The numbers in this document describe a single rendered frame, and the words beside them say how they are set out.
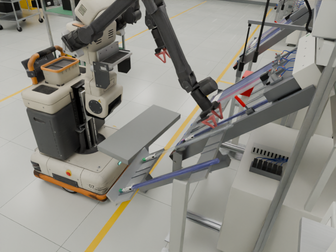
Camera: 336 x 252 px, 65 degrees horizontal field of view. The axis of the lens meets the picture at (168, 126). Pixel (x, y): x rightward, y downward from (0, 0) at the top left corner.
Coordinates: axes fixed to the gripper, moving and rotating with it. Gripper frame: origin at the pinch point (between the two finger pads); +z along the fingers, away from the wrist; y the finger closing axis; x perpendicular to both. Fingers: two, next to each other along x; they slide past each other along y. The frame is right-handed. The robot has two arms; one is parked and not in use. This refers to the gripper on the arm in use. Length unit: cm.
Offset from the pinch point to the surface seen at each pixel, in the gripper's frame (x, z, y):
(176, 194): 16.7, 8.5, -35.4
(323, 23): -57, -18, -11
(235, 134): -9.2, 5.0, -9.6
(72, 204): 130, 1, -19
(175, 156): 23.3, 1.5, -13.9
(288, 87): -36.9, -2.2, -5.6
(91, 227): 112, 18, -29
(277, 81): -33.4, -4.9, -0.8
